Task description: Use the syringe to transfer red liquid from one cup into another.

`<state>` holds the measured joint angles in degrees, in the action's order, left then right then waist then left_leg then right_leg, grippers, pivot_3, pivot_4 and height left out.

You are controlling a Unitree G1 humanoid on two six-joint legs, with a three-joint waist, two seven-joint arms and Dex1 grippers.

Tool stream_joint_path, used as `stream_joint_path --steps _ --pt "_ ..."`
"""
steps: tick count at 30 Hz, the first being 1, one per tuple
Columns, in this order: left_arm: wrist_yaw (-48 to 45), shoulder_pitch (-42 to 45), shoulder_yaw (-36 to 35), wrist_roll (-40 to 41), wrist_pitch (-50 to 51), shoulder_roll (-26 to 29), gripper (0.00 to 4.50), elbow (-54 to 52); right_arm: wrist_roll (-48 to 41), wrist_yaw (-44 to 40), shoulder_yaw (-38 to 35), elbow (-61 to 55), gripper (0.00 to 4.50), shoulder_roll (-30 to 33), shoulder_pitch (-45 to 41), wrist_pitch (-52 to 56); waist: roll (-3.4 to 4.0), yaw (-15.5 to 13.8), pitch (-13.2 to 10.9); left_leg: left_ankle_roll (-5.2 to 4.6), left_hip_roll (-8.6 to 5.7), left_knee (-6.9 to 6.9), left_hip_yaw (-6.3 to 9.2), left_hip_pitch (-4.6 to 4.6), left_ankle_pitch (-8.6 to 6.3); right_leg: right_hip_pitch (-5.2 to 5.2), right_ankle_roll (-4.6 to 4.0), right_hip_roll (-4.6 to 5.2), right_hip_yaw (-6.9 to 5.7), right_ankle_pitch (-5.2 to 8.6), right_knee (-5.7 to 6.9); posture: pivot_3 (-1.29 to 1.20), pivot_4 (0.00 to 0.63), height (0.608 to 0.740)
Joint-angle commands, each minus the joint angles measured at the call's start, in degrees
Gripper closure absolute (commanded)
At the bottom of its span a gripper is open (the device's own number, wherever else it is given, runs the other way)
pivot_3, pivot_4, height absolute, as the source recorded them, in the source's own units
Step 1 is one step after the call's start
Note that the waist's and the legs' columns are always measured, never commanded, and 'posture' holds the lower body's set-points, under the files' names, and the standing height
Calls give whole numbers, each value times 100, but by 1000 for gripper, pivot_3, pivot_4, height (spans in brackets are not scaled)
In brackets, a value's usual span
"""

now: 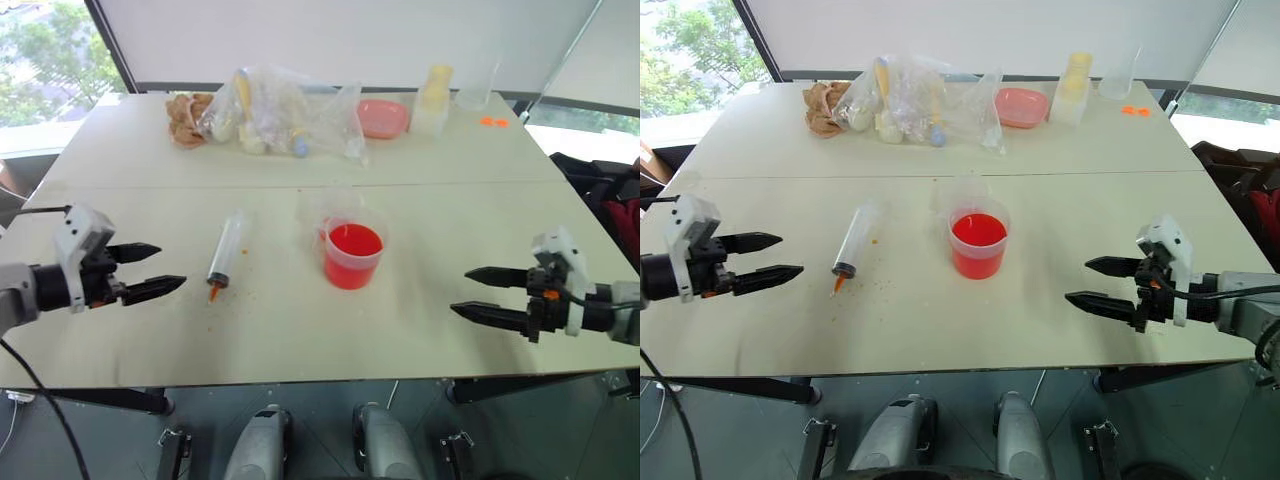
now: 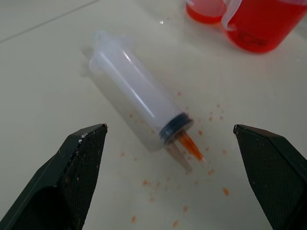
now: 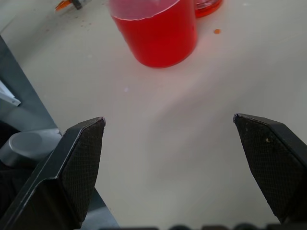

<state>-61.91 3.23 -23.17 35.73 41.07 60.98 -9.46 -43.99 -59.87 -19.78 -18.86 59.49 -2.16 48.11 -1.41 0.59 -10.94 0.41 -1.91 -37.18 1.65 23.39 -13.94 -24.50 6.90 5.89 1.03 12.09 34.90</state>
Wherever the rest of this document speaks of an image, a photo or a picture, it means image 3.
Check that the orange-tipped tool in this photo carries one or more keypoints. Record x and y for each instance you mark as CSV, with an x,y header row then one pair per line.
x,y
68,3

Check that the beaker of red liquid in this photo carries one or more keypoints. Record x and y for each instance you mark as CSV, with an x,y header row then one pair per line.
x,y
156,36

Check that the silver robot body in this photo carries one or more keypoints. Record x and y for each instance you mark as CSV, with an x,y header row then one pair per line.
x,y
20,146

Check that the red liquid container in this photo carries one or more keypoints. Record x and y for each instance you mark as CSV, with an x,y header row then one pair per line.
x,y
206,7

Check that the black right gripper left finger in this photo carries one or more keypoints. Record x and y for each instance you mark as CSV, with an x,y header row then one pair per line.
x,y
72,172

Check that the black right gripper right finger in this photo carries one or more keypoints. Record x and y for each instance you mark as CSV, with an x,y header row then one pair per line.
x,y
273,163

